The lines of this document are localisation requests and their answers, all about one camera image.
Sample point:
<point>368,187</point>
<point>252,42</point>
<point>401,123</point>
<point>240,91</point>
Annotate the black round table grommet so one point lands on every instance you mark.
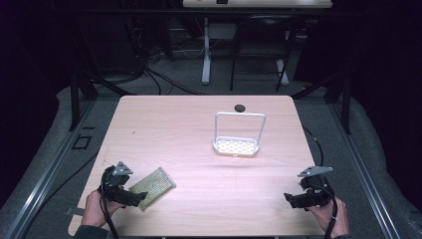
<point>239,108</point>

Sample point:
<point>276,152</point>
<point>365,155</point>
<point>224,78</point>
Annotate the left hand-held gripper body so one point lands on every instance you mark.
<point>114,184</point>

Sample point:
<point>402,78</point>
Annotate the person's left hand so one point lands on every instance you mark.
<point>94,209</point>

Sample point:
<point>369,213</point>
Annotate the black metal stand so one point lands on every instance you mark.
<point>74,99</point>
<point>346,103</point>

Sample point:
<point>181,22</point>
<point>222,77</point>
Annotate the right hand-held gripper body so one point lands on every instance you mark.
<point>315,191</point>

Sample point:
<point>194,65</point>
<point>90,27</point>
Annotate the green scouring sponge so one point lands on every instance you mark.
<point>153,187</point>

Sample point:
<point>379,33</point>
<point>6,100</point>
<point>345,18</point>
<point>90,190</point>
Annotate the black chair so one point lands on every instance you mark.
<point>262,36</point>

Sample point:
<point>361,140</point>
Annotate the white-legged desk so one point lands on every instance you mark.
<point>206,49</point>

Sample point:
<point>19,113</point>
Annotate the aluminium rail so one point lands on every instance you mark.
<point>365,172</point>
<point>43,179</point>

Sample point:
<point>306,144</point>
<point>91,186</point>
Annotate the grey tape strip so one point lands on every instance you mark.
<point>73,211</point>

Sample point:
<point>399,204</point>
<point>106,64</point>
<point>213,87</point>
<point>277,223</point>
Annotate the person's right hand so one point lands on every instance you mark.
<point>323,217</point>

